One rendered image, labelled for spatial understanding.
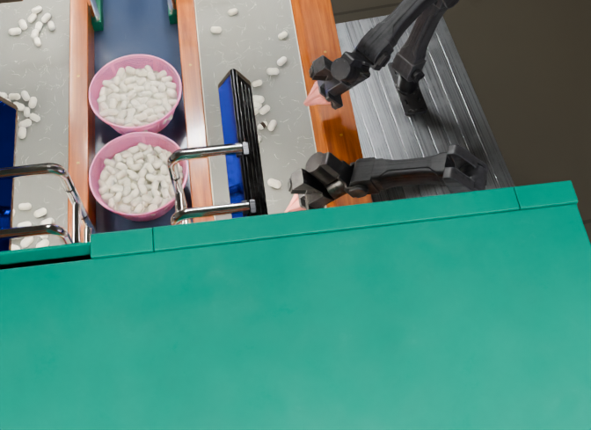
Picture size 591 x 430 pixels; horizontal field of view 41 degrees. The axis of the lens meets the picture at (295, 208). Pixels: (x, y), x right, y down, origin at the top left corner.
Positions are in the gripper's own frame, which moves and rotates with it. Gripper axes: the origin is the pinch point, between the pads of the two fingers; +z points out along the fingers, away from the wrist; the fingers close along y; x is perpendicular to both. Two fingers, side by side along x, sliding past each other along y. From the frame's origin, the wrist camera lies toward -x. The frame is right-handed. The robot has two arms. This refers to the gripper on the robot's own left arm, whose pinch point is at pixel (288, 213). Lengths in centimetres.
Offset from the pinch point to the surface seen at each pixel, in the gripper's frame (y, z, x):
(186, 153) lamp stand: -0.4, -3.7, -37.9
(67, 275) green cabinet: 60, -41, -93
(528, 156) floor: -59, -22, 128
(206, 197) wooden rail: -10.2, 18.5, -10.2
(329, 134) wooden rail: -26.3, -8.1, 13.3
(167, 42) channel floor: -73, 30, -9
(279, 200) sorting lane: -8.1, 5.8, 4.5
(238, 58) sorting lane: -59, 10, 0
